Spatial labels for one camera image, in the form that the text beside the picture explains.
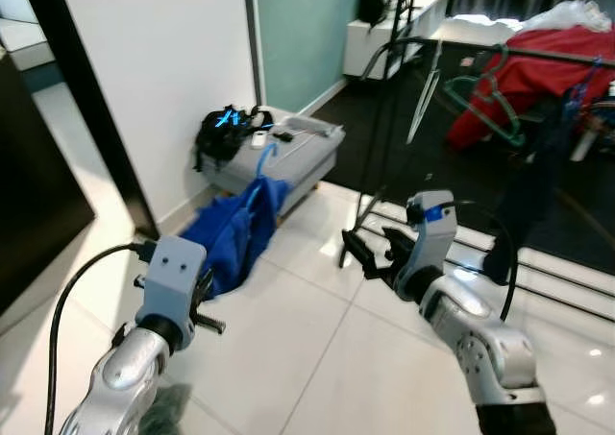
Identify white mattress bed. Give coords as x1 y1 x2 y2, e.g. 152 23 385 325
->
0 17 51 71

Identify navy blue t-shirt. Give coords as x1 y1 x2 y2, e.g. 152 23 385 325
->
483 85 582 284

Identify blue garment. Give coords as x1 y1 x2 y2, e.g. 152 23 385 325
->
181 174 291 300

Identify black backpack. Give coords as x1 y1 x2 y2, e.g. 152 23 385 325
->
192 104 275 172

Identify black metal clothes rack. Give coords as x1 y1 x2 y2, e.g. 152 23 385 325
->
338 34 615 311

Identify teal plastic hanger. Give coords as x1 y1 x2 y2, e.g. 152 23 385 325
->
442 46 531 150

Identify clear plastic packet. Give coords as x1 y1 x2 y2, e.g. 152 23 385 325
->
279 116 332 133

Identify grey green cloth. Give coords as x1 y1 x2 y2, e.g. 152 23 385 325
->
139 382 193 435

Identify grey ottoman wooden feet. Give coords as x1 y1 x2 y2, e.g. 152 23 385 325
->
197 113 347 220

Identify black glass panel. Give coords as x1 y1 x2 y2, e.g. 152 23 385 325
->
0 51 97 316

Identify white plastic hanger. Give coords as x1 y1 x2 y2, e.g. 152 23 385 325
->
406 43 445 146

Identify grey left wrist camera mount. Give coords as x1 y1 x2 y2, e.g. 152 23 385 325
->
135 233 208 335

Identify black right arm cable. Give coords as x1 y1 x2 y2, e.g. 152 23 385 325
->
452 202 520 323

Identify red blanket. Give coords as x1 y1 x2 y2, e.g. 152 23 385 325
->
445 24 615 153

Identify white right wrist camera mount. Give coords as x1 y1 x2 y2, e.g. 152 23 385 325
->
406 191 460 273

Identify white bedding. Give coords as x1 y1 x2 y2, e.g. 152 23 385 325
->
524 0 615 35

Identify white low cabinet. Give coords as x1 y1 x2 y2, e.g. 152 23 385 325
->
343 0 453 79

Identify black floor mat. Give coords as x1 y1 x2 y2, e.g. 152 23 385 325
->
312 36 615 273

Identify black door frame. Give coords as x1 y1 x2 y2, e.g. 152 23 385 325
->
17 0 160 242

